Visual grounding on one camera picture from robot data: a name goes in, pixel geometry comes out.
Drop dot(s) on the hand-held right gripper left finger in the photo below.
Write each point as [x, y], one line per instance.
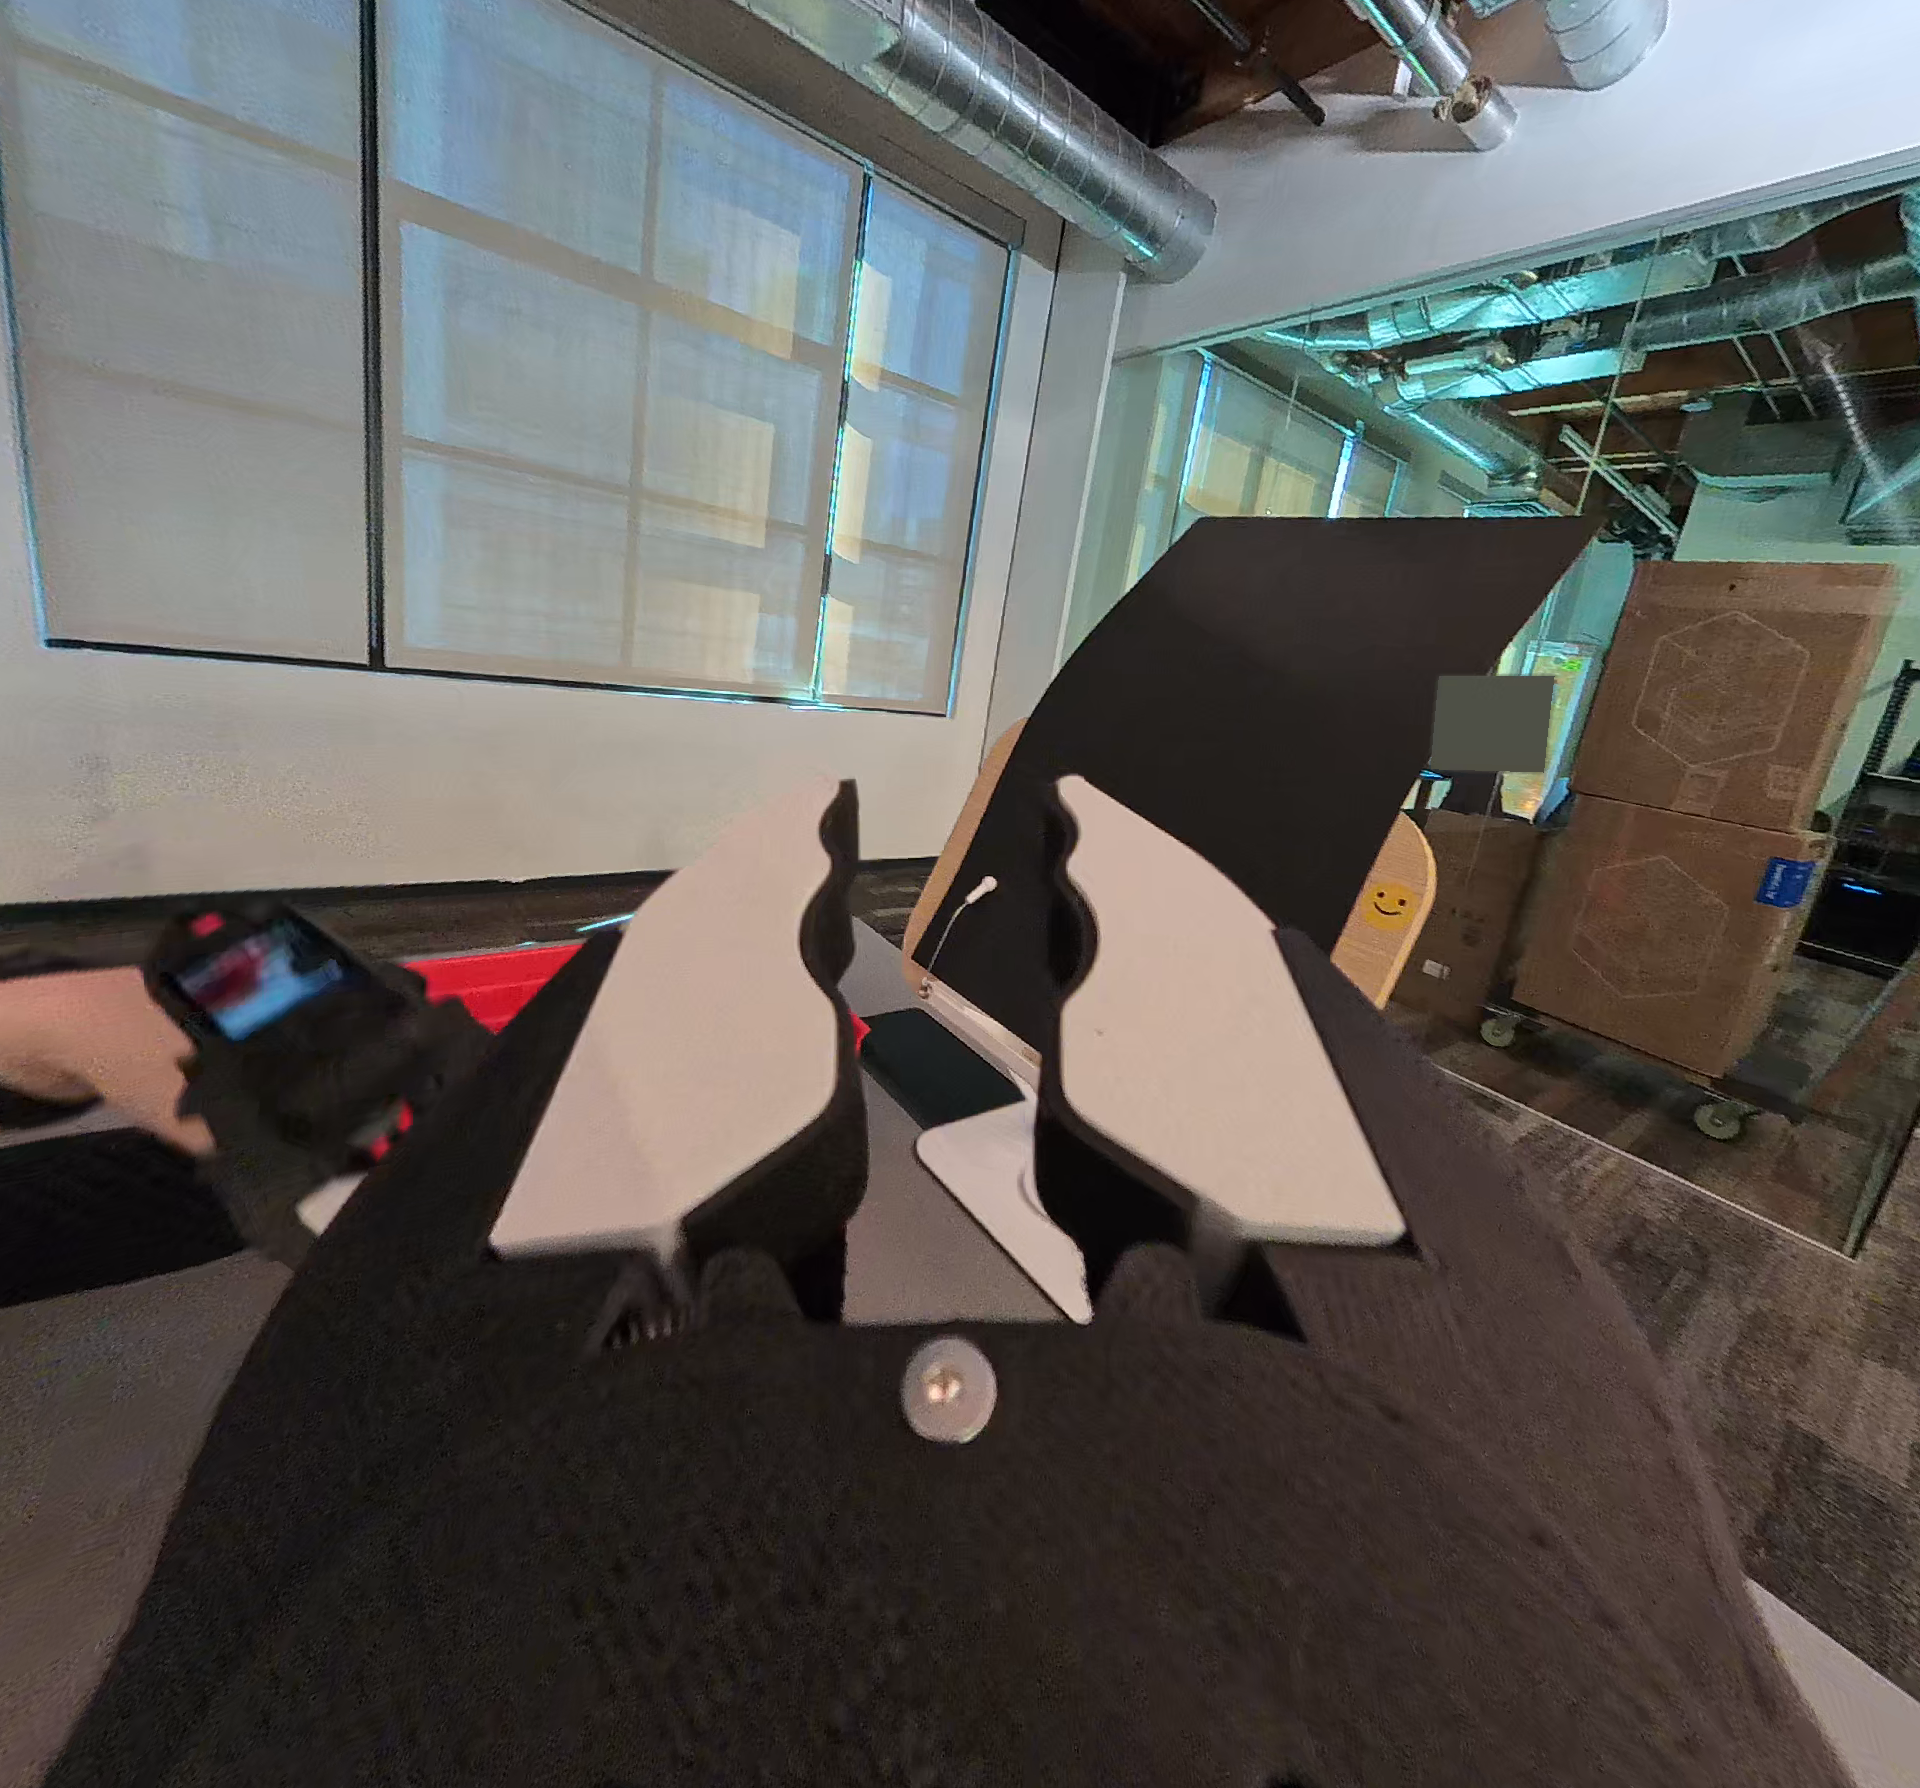
[675, 1053]

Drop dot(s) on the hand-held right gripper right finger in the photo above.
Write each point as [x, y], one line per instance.
[1230, 1068]

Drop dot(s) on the red plastic bin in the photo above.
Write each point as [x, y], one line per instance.
[495, 984]

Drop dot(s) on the person's left hand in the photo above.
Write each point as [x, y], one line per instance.
[92, 1045]

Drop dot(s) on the yellow smiley sticker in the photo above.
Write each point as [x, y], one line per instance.
[1389, 905]

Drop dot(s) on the dark teal flat pad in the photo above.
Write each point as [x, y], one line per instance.
[947, 1068]

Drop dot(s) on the black fabric pad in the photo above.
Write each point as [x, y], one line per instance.
[120, 1217]

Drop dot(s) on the small cardboard box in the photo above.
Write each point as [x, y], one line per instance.
[1477, 917]

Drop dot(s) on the black backdrop board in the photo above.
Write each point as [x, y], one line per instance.
[1276, 708]

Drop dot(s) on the black wheeled dolly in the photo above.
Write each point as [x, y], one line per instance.
[1724, 1117]

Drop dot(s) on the window with white blind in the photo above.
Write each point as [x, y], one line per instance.
[526, 317]
[1246, 467]

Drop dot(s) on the black metal shelf rack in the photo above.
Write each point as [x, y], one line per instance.
[1867, 902]

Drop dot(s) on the white clip rail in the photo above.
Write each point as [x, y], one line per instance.
[983, 1027]

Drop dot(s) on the round spiral air duct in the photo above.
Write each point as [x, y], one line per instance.
[1051, 124]

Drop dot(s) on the silver round duct pipe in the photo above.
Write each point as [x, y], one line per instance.
[1396, 18]

